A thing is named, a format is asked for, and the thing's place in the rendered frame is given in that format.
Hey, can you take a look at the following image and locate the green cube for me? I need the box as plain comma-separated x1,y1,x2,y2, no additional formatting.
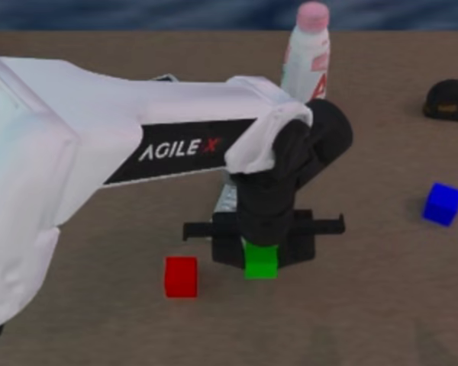
243,239,280,280

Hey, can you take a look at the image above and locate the red cube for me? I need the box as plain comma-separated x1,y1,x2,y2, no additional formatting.
164,255,198,299

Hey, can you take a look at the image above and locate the blue cube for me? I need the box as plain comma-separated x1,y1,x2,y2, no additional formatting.
422,182,458,228

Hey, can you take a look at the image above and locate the white bottle with pink cap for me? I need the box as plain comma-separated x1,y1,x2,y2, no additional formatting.
281,1,332,103

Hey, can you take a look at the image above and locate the black and yellow tape measure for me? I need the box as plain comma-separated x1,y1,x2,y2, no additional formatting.
422,79,458,123

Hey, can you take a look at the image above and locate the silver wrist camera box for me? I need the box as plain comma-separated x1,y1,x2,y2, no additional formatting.
213,181,240,214

